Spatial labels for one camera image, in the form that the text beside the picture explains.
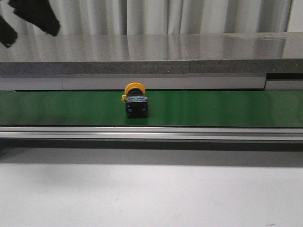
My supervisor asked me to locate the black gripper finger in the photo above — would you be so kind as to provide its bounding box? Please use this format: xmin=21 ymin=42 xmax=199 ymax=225
xmin=9 ymin=0 xmax=61 ymax=36
xmin=0 ymin=16 xmax=18 ymax=48

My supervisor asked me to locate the yellow push button switch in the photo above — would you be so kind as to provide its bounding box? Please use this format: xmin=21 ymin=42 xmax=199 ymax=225
xmin=121 ymin=82 xmax=148 ymax=118

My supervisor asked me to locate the white pleated curtain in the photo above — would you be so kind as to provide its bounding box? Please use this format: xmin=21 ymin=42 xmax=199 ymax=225
xmin=0 ymin=0 xmax=303 ymax=36

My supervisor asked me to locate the grey stone counter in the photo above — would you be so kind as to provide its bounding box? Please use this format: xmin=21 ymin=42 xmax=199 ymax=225
xmin=0 ymin=32 xmax=303 ymax=91

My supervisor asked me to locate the green belt conveyor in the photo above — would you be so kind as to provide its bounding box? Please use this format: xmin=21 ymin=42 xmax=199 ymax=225
xmin=0 ymin=90 xmax=303 ymax=143

